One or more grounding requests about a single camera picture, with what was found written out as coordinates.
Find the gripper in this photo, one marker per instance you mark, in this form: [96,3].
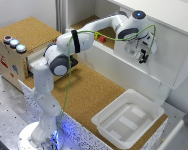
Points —
[135,46]

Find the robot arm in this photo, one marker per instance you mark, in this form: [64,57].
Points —
[44,86]

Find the white sliding door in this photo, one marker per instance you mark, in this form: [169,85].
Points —
[174,58]

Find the yellow block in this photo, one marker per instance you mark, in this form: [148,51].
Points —
[97,34]

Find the white cabinet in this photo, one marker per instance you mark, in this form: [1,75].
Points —
[167,13]

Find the white plastic box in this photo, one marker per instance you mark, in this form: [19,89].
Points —
[127,120]

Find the wooden drawer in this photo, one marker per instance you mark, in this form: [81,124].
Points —
[34,63]

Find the wooden drawer box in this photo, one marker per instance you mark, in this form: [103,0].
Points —
[25,31]

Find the green button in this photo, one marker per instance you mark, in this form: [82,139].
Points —
[21,48]

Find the blue button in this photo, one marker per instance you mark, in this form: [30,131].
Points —
[14,43]

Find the red button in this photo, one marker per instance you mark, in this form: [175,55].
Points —
[8,39]

